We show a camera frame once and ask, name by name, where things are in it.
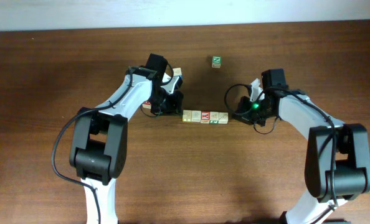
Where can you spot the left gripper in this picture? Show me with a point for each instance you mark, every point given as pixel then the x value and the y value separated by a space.
pixel 177 96

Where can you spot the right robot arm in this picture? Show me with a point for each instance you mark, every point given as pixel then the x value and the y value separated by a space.
pixel 337 165

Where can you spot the plain wooden picture block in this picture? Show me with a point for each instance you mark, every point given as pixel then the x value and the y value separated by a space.
pixel 223 118

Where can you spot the green N wooden block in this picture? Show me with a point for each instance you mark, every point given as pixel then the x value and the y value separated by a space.
pixel 216 61

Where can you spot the wooden block green A side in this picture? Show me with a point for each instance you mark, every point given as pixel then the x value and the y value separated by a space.
pixel 214 117

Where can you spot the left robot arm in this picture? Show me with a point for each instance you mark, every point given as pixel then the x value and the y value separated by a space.
pixel 99 144

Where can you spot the red y block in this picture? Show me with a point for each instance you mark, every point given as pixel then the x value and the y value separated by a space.
pixel 205 117
pixel 146 104

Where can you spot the blue-sided wooden block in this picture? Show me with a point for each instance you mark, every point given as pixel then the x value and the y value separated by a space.
pixel 177 72

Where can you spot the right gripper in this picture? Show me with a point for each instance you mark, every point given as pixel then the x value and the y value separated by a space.
pixel 246 119

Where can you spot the wooden block yellow side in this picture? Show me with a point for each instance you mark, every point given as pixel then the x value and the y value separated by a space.
pixel 187 115

